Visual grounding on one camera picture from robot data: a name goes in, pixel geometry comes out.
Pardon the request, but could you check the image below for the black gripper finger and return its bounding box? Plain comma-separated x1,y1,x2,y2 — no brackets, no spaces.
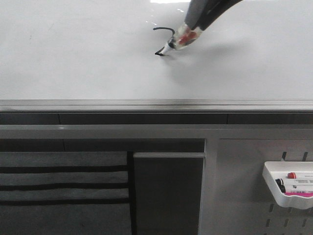
184,0,208,29
195,0,242,31

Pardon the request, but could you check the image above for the white black-tipped whiteboard marker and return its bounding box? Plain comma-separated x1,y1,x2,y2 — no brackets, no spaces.
153,23,203,56

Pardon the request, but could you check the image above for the dark grey upright panel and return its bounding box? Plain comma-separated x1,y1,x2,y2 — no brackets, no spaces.
134,157,203,235

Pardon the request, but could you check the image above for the red-capped marker in tray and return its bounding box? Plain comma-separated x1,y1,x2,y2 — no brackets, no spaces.
287,172,313,180

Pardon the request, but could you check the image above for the white plastic pegboard tray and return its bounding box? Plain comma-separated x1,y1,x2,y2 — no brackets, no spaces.
263,161,313,210

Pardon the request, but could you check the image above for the black-capped marker upper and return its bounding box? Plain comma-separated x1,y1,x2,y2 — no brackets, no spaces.
275,179,313,187

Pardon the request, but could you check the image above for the black-capped marker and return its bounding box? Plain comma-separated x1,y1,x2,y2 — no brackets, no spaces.
275,179,313,187
279,185,313,193

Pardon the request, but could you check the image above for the grey metal pegboard panel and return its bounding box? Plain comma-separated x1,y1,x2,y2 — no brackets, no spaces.
212,139,313,235

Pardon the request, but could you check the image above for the black-capped marker lower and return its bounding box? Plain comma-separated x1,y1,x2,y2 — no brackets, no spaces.
279,185,313,193

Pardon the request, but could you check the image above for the pink-topped eraser in tray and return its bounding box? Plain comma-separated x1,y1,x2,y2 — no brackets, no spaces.
284,192,313,198

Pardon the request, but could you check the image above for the grey fabric black-striped organizer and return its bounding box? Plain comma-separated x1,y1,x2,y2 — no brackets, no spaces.
0,152,133,235

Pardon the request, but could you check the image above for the grey metal frame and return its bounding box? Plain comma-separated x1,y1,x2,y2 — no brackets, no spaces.
0,124,313,235

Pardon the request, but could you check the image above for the white whiteboard with aluminium frame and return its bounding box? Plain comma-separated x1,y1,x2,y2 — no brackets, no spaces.
0,0,313,112

